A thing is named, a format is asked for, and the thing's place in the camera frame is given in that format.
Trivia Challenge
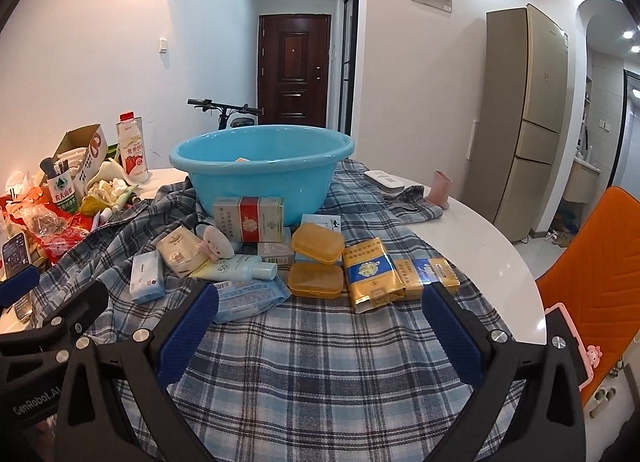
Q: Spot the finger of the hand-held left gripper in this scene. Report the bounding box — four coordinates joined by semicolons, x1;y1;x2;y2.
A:
0;281;110;350
0;264;41;311

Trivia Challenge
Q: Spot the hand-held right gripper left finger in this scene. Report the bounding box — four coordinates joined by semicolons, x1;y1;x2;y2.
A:
54;283;221;462

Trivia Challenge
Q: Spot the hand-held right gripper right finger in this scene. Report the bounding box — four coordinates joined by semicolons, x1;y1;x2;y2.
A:
422;282;586;462

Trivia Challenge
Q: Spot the light blue plastic basin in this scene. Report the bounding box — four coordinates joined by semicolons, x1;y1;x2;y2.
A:
169;125;355;229

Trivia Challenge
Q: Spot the smartphone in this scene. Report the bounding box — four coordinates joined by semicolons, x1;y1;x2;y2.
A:
2;233;31;275

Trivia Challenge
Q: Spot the blue and yellow carton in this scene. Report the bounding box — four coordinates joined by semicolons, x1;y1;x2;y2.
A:
395;258;461;300

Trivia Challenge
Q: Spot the white and blue tissue pack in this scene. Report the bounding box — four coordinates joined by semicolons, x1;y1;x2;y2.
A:
130;250;166;303

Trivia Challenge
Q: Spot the light blue wet wipes pack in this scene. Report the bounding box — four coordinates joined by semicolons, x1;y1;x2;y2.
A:
215;279;292;325

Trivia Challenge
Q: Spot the pile of red snack bags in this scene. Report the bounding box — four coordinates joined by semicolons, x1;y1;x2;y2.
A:
0;172;93;265

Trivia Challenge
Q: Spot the light blue sunscreen tube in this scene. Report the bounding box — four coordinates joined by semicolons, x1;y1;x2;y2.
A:
190;259;278;283

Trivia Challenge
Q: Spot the cream box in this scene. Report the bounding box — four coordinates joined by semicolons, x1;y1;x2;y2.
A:
156;226;208;279

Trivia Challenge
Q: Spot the yellow carton with blue emblem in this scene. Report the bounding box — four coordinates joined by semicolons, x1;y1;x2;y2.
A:
342;238;407;313

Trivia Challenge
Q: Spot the green label bottle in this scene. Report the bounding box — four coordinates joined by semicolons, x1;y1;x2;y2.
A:
42;162;81;215

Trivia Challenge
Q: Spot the small grey box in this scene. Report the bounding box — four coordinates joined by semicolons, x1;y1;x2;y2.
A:
257;241;296;265

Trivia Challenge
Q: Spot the pink phone case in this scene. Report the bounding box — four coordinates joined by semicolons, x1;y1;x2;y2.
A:
544;303;603;400

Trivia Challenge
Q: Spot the grey carton with red band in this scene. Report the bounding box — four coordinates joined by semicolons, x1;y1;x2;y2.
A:
213;196;285;243

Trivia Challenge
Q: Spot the pile of white wrappers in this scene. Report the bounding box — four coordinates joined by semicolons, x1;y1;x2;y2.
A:
86;159;137;205

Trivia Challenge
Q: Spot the blue plaid cloth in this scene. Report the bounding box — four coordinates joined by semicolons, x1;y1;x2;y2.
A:
30;159;526;462

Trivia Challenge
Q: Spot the yellow lidded plastic box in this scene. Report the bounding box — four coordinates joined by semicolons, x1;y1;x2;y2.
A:
291;223;345;264
288;262;345;299

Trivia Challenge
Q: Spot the pink cup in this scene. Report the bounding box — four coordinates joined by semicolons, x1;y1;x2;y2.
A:
425;171;452;207

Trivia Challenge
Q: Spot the orange chair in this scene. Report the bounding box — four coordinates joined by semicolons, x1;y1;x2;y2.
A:
536;186;640;368

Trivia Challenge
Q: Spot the open cardboard box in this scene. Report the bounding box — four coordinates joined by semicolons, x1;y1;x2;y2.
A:
52;123;108;187

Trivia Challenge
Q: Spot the white power strip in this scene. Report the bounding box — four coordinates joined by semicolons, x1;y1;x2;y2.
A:
587;382;621;418

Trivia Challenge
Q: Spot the white flat case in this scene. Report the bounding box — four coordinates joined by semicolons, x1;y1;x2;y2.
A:
363;169;408;193

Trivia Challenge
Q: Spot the white vanity cabinet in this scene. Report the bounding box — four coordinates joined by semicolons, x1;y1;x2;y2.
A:
564;157;602;203

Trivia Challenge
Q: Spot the beige refrigerator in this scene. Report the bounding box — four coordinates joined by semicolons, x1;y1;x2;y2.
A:
462;4;570;243

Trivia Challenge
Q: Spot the black bicycle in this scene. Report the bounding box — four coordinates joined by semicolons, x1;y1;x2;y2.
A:
187;98;263;131

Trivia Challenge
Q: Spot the dark brown door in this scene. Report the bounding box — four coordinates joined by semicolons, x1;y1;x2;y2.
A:
258;14;332;129

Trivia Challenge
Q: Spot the black framed glass door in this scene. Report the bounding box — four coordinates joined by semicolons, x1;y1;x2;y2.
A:
340;0;361;135

